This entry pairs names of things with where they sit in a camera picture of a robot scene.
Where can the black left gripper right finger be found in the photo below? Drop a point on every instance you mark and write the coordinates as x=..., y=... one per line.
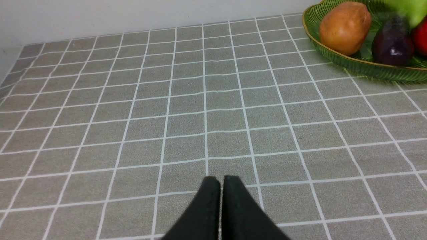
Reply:
x=242, y=217

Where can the grey checked tablecloth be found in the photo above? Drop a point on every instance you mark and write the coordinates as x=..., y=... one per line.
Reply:
x=109, y=137

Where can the brown potato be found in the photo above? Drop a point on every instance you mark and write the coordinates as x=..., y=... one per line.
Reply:
x=345, y=27

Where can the green glass plate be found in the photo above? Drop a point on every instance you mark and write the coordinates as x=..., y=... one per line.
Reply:
x=362, y=63

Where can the dark purple eggplant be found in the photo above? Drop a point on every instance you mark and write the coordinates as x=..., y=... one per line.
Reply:
x=392, y=44

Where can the red bell pepper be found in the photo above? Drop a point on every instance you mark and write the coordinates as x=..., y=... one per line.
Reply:
x=419, y=37

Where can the green cucumber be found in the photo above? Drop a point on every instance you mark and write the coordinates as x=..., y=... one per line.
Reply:
x=414, y=10

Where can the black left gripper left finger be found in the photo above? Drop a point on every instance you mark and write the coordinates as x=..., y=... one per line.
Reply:
x=200, y=220

